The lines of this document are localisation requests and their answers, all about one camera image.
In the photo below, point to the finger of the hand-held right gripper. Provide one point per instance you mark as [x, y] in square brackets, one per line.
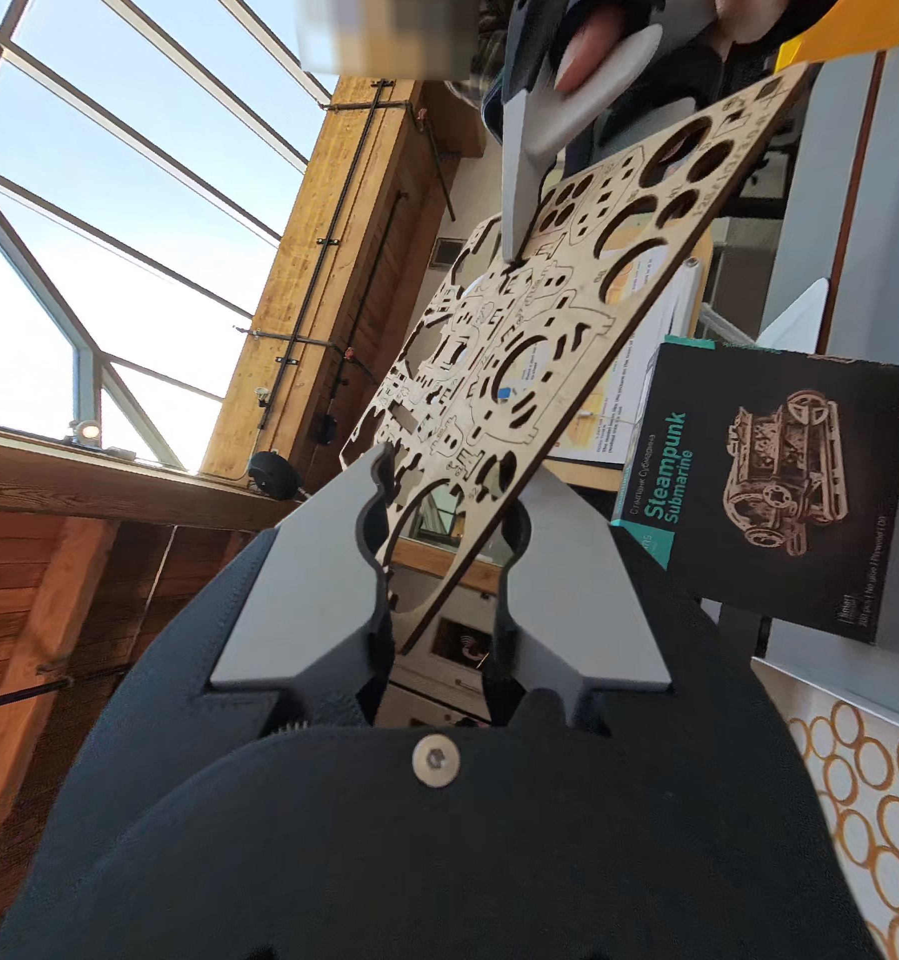
[515, 187]

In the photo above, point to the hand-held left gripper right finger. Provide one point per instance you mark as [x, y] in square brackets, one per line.
[592, 615]

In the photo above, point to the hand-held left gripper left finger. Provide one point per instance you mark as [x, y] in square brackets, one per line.
[292, 600]

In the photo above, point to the laser-cut wooden parts sheet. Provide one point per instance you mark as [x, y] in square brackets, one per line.
[577, 300]

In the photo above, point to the black model kit box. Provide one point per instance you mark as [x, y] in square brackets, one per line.
[779, 487]

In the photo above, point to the person's right hand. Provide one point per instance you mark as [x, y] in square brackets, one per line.
[592, 52]

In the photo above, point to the laminated instruction sheet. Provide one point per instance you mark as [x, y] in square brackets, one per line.
[622, 420]

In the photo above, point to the yellow plastic bin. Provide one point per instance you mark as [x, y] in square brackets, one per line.
[854, 30]

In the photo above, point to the white tray with brown rings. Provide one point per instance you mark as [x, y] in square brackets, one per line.
[854, 787]

